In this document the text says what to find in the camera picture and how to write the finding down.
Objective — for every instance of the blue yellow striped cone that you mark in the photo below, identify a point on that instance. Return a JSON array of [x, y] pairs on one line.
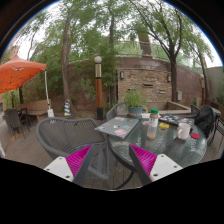
[[67, 110]]

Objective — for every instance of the black backpack on chair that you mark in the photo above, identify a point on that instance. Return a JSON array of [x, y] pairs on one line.
[[205, 120]]

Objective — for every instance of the yellow sticker card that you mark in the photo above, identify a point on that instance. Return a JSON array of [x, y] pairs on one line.
[[164, 125]]

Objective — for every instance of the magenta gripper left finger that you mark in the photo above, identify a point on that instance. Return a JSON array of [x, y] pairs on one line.
[[74, 167]]

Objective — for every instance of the grey wicker chair near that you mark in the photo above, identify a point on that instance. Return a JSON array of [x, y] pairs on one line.
[[62, 137]]

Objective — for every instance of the clear bottle green cap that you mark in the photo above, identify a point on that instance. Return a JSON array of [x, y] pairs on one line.
[[152, 124]]

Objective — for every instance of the dark laptop with stickers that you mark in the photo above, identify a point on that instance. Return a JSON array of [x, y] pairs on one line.
[[176, 119]]

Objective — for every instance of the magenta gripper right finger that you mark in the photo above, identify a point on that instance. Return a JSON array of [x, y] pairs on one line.
[[151, 167]]

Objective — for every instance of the red round coaster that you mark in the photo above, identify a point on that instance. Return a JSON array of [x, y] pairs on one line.
[[195, 135]]

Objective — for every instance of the round glass patio table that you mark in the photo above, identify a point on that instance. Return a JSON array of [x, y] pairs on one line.
[[184, 152]]

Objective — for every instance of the dark chair left background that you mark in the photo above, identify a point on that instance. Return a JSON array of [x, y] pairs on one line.
[[15, 120]]

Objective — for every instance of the wooden lamp post globe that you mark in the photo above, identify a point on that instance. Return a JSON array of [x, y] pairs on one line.
[[98, 84]]

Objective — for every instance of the wooden bench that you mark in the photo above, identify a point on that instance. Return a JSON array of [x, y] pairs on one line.
[[39, 109]]

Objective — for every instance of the white ceramic mug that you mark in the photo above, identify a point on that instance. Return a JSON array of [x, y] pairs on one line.
[[183, 131]]

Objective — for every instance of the potted green plant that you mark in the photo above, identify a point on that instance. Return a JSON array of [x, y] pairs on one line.
[[135, 102]]

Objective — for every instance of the grey wicker chair far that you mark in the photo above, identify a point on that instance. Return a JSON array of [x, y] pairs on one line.
[[120, 109]]

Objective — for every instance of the orange canopy tent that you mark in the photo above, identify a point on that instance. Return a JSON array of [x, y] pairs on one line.
[[17, 71]]

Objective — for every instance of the grey wicker chair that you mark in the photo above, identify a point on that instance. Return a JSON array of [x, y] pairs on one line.
[[120, 109], [62, 137]]

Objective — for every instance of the grey laptop with stickers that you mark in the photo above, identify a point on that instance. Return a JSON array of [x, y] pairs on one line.
[[118, 127]]

